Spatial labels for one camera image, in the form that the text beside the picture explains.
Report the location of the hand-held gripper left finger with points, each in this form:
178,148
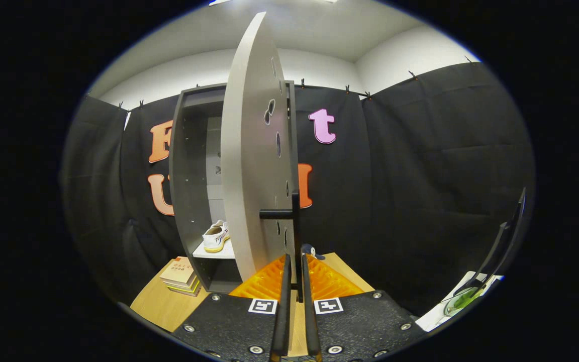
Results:
283,322

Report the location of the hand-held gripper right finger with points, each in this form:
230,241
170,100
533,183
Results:
310,327

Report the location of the beige cabinet door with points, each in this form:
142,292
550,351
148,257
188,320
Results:
249,151

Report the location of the penguin plush toy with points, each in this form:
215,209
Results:
314,250

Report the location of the yellow-edged book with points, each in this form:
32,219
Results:
189,290

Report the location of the white canvas shoe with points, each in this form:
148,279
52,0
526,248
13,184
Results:
215,240

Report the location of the beige orange book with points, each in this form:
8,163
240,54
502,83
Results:
179,271

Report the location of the white sheet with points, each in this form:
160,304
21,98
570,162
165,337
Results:
435,317

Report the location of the green object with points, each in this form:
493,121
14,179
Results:
465,299

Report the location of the grey cabinet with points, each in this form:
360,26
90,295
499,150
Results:
181,201

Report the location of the black backdrop cloth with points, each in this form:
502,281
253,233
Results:
420,201

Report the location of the black curved bars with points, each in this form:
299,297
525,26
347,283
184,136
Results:
522,206

